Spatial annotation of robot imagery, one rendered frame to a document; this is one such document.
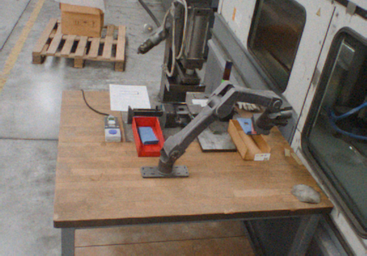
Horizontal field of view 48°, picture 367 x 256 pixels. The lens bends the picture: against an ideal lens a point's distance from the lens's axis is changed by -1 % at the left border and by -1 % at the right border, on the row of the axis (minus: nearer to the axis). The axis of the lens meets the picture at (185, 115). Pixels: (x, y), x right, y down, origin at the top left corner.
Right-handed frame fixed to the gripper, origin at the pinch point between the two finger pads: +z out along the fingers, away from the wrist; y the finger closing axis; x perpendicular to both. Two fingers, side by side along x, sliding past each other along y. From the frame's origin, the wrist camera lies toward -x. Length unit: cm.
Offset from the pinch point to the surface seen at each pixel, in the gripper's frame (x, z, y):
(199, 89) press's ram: 23.9, 0.0, 22.5
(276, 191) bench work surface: -1.6, -7.1, -31.1
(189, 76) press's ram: 29.9, -4.4, 26.7
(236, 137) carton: 5.8, 6.9, 0.6
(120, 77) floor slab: 32, 223, 173
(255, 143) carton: -4.9, 10.5, -1.2
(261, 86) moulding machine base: -34, 44, 54
